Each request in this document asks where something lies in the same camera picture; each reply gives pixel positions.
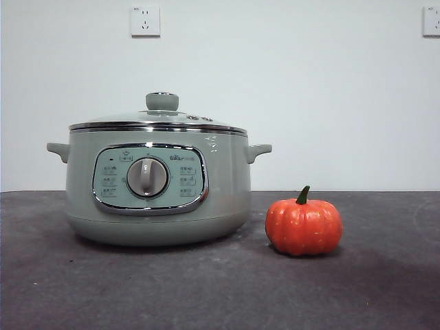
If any glass lid with green knob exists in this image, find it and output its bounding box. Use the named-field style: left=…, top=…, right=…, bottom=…
left=67, top=91, right=247, bottom=133

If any small orange pumpkin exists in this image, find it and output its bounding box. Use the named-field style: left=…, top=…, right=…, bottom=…
left=264, top=185, right=344, bottom=258

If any pale green electric cooking pot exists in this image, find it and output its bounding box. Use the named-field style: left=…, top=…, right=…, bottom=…
left=46, top=129, right=273, bottom=248

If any white wall socket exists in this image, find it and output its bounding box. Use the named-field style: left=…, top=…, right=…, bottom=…
left=130, top=5, right=162, bottom=39
left=422, top=5, right=440, bottom=39

